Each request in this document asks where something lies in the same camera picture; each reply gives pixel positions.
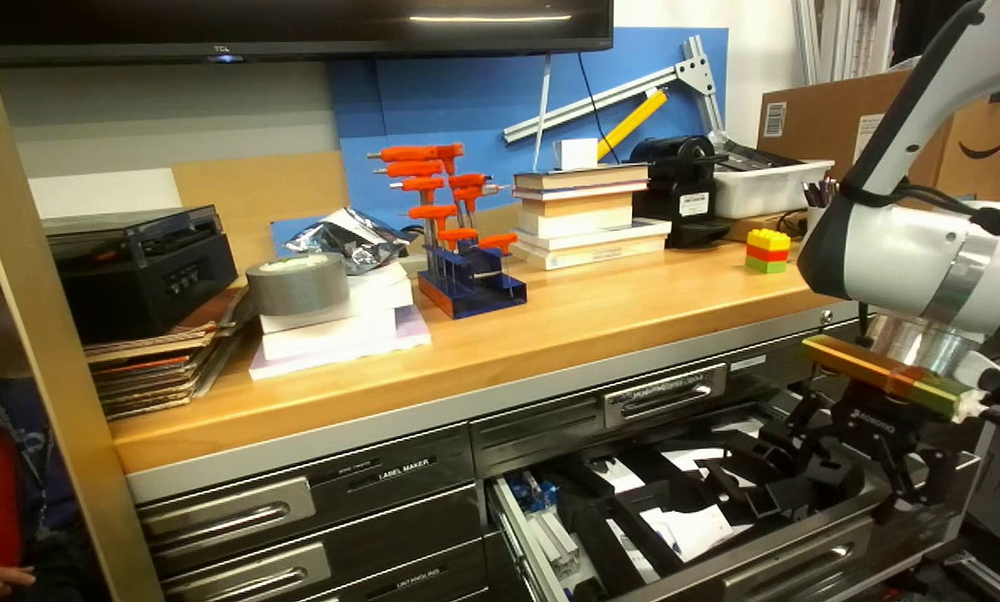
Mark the wall mounted monitor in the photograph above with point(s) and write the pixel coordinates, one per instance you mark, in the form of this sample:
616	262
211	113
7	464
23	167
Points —
91	31

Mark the grey duct tape roll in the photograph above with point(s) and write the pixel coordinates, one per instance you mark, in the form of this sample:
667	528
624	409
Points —
297	286

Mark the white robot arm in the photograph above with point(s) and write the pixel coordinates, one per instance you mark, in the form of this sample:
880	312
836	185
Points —
922	258

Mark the person in red shirt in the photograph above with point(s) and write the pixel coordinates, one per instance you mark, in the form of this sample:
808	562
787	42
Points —
36	509

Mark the cardboard box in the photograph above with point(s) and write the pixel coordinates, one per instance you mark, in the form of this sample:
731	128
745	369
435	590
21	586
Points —
831	120

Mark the orange handled hex key set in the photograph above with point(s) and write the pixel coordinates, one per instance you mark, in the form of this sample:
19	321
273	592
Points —
461	267

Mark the white paper stack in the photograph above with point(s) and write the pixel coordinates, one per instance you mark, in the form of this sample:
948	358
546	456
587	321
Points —
375	319

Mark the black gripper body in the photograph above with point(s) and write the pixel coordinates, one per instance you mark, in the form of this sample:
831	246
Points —
912	446

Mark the stack of books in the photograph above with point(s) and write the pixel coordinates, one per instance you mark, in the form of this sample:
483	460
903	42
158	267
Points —
569	218

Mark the black metal drawer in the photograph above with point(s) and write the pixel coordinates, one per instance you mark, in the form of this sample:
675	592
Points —
828	557

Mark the colourful toy block stack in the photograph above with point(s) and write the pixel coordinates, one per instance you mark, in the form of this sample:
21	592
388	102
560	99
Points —
767	253

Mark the white storage bin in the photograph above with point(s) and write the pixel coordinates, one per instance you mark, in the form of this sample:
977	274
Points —
764	187

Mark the black label maker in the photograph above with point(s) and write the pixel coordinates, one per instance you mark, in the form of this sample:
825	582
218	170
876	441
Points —
680	187

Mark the black case on left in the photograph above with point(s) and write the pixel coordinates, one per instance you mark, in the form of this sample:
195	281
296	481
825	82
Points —
139	272

